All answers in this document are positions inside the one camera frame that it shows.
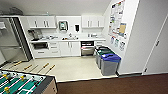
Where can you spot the black built-in dishwasher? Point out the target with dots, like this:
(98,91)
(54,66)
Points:
(87,48)

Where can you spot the white two-door base cabinet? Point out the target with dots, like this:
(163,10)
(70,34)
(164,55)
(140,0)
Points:
(70,48)

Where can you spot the white drawer unit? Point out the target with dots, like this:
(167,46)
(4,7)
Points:
(54,47)
(99,42)

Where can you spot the chrome sink faucet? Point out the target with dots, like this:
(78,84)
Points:
(70,35)

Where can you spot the grey bin green lid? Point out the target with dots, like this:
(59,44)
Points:
(106,52)

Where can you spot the grey bin blue lid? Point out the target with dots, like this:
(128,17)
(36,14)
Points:
(110,65)

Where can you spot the black built-in oven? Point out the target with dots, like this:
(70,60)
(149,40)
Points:
(40,45)

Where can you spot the black coffee machine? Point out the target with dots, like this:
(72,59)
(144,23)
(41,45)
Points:
(34,34)

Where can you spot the wooden foosball table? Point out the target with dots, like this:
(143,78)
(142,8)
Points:
(23,83)

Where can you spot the steel refrigerator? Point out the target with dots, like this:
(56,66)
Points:
(11,40)

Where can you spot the white door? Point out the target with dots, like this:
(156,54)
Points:
(160,43)

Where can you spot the small white wall sheet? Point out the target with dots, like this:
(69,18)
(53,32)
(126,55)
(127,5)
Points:
(122,46)
(116,42)
(112,40)

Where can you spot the yellowish wall paper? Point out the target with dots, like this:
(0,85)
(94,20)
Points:
(122,29)

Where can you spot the large colourful wall poster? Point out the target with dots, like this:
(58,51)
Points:
(115,15)

